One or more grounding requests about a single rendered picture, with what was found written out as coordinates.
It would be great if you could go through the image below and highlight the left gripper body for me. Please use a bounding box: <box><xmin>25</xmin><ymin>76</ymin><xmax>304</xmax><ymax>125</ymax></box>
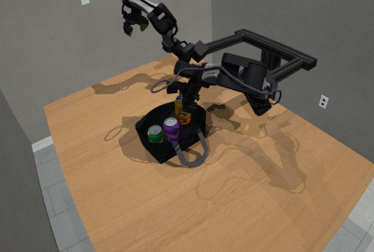
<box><xmin>180</xmin><ymin>78</ymin><xmax>201</xmax><ymax>113</ymax></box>

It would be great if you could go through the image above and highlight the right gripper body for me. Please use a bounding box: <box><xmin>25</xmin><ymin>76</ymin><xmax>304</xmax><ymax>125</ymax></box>
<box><xmin>123</xmin><ymin>11</ymin><xmax>149</xmax><ymax>35</ymax></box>

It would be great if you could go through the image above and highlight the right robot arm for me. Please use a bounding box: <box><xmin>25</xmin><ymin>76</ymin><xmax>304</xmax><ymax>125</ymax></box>
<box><xmin>122</xmin><ymin>0</ymin><xmax>191</xmax><ymax>60</ymax></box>

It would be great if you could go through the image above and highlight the green and yellow drink can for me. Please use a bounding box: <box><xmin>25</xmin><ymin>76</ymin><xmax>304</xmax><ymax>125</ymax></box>
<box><xmin>148</xmin><ymin>125</ymin><xmax>165</xmax><ymax>143</ymax></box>

